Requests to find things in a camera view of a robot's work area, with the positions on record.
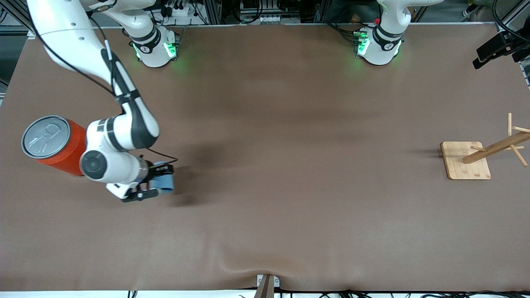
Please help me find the light blue plastic cup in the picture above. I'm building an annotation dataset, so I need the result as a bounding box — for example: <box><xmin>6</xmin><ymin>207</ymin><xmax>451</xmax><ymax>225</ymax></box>
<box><xmin>149</xmin><ymin>161</ymin><xmax>175</xmax><ymax>195</ymax></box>

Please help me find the large orange can container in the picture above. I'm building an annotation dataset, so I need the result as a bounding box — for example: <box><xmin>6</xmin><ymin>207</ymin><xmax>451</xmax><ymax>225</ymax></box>
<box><xmin>21</xmin><ymin>115</ymin><xmax>88</xmax><ymax>177</ymax></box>

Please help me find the brown table mat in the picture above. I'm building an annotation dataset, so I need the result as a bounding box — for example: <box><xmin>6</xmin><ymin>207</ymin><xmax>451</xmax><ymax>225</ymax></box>
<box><xmin>0</xmin><ymin>24</ymin><xmax>530</xmax><ymax>293</ymax></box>

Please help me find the wooden mug tree rack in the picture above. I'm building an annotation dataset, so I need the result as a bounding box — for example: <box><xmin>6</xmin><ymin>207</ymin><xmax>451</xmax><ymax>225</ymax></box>
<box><xmin>441</xmin><ymin>113</ymin><xmax>530</xmax><ymax>180</ymax></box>

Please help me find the white power strip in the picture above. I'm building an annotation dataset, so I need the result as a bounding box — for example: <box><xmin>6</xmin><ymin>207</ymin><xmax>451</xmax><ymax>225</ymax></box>
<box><xmin>164</xmin><ymin>3</ymin><xmax>198</xmax><ymax>17</ymax></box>

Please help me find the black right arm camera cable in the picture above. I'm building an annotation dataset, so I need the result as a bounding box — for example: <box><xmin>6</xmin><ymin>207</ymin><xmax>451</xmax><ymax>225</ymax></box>
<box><xmin>28</xmin><ymin>0</ymin><xmax>179</xmax><ymax>167</ymax></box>

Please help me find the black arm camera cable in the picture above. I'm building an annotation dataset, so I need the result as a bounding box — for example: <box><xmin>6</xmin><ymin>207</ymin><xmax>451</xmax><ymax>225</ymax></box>
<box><xmin>28</xmin><ymin>0</ymin><xmax>179</xmax><ymax>167</ymax></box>
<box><xmin>491</xmin><ymin>0</ymin><xmax>530</xmax><ymax>42</ymax></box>

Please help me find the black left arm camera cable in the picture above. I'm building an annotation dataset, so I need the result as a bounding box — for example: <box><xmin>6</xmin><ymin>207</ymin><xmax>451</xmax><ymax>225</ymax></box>
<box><xmin>491</xmin><ymin>0</ymin><xmax>530</xmax><ymax>42</ymax></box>

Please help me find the metal camera stand bracket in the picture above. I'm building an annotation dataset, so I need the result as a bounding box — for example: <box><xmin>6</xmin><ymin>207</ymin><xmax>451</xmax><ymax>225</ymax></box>
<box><xmin>254</xmin><ymin>274</ymin><xmax>280</xmax><ymax>298</ymax></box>

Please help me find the aluminium frame post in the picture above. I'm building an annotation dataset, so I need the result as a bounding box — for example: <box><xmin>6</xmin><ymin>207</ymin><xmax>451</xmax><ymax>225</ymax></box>
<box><xmin>203</xmin><ymin>0</ymin><xmax>222</xmax><ymax>25</ymax></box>

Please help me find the aluminium frame rail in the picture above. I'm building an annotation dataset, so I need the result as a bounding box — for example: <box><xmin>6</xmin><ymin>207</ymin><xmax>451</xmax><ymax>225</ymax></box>
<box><xmin>0</xmin><ymin>0</ymin><xmax>36</xmax><ymax>38</ymax></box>

